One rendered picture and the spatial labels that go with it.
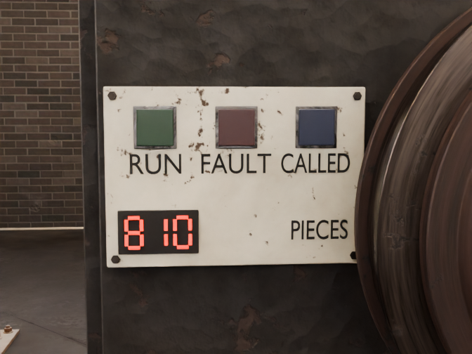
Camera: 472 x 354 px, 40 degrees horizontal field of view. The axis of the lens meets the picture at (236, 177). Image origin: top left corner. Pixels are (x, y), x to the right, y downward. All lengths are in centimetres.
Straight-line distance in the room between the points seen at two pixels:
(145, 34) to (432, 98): 29
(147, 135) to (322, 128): 17
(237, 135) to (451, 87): 21
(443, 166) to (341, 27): 22
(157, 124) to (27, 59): 619
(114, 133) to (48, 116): 611
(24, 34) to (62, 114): 86
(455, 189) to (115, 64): 35
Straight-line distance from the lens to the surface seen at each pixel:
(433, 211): 54
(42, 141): 677
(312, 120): 65
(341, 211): 67
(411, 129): 54
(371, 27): 69
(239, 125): 64
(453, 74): 55
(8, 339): 366
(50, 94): 675
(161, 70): 66
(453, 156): 54
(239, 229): 66
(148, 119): 64
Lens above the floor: 122
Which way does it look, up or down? 6 degrees down
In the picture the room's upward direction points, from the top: straight up
